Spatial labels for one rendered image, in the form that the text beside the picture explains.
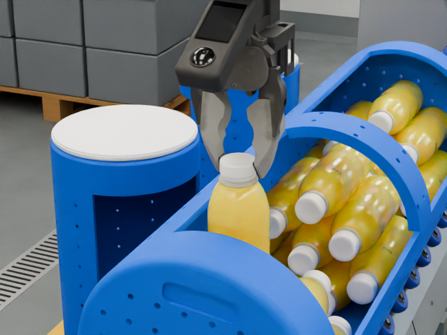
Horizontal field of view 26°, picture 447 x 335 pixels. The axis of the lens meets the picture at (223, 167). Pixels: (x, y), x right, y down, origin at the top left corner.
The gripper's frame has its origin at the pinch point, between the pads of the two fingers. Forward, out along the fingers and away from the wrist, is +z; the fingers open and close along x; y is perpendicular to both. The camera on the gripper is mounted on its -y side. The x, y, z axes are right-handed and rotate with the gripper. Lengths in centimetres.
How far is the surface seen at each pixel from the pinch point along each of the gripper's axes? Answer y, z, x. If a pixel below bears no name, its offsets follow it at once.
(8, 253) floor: 172, 128, 165
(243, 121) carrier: 105, 37, 43
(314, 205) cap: 23.8, 14.7, -0.8
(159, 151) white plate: 57, 26, 40
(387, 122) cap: 57, 15, -2
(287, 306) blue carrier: -8.8, 10.0, -8.9
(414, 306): 42, 38, -11
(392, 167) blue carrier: 30.0, 10.4, -9.3
